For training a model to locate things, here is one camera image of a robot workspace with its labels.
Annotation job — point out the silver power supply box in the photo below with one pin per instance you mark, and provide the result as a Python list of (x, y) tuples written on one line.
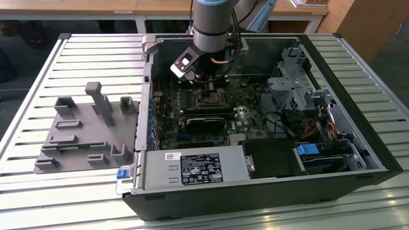
[(160, 170)]

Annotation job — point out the CPU socket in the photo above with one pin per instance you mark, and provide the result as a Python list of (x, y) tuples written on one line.
[(198, 104)]

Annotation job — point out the graphics card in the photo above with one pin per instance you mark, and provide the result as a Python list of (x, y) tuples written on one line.
[(204, 125)]

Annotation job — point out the black RAM slot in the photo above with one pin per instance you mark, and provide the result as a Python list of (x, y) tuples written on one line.
[(208, 114), (208, 109)]

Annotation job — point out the grey parts rack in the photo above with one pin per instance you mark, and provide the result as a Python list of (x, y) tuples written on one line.
[(82, 119)]

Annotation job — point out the silver chipset heat sink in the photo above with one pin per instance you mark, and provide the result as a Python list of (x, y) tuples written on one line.
[(237, 139)]

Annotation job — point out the blue disk carrier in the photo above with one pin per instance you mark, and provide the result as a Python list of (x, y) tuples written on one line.
[(306, 150)]

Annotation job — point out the white and black camera box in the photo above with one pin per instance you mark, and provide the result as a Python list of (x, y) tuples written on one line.
[(185, 61)]

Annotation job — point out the silver disk bay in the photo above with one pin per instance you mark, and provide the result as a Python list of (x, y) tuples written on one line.
[(331, 163)]

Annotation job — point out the wooden desk with white frame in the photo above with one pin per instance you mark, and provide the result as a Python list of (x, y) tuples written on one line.
[(160, 6), (64, 6)]

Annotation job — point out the black PC case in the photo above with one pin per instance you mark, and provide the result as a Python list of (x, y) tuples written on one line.
[(240, 203)]

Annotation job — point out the blue case latch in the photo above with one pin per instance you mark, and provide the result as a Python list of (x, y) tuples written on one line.
[(124, 173)]

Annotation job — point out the green motherboard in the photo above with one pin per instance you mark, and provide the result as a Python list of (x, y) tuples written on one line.
[(249, 115)]

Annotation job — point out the wooden cabinet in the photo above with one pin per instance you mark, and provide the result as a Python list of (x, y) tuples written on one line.
[(366, 24)]

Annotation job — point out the silver-topped CPU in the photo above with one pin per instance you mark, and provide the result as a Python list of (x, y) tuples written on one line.
[(214, 98)]

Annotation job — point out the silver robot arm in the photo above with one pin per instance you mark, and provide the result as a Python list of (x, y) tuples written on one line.
[(210, 28)]

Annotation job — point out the silver perforated disk cage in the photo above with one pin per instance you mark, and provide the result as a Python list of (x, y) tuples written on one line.
[(283, 91)]

